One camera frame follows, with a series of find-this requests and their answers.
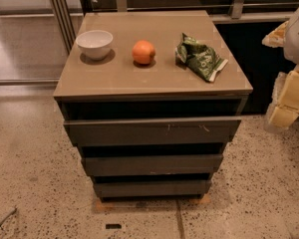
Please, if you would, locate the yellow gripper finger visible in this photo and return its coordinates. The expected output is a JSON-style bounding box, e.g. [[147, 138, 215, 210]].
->
[[268, 65, 299, 128], [262, 21, 288, 48]]

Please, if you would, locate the grey bottom drawer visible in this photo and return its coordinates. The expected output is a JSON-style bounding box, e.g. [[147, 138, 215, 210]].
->
[[94, 180, 211, 198]]

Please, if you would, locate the grey drawer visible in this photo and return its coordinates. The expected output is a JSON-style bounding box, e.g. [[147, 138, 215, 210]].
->
[[82, 154, 223, 176], [94, 180, 211, 198], [64, 117, 240, 146]]

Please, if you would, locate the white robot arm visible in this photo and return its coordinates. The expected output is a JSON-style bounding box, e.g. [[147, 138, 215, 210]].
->
[[262, 7, 299, 132]]

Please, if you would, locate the grey middle drawer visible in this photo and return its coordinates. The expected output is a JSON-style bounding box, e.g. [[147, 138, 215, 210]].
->
[[82, 154, 223, 176]]

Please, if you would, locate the grey top drawer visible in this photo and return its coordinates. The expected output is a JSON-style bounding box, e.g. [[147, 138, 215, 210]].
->
[[64, 117, 240, 146]]

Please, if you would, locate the grey three-drawer cabinet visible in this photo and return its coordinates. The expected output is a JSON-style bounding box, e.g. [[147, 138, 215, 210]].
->
[[53, 10, 254, 203]]

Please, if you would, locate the green crumpled snack bag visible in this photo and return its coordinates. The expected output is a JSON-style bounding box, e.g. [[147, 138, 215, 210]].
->
[[175, 33, 228, 83]]

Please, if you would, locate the orange fruit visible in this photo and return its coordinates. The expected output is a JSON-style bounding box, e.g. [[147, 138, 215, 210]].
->
[[132, 40, 155, 65]]

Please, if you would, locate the white ceramic bowl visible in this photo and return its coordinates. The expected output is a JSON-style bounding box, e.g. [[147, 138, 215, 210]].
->
[[76, 30, 113, 60]]

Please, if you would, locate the metal window frame post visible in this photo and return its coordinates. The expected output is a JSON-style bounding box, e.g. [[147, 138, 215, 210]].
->
[[50, 0, 76, 53]]

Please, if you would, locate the grey cable on floor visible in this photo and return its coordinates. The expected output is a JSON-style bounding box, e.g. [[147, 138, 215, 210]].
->
[[0, 206, 18, 236]]

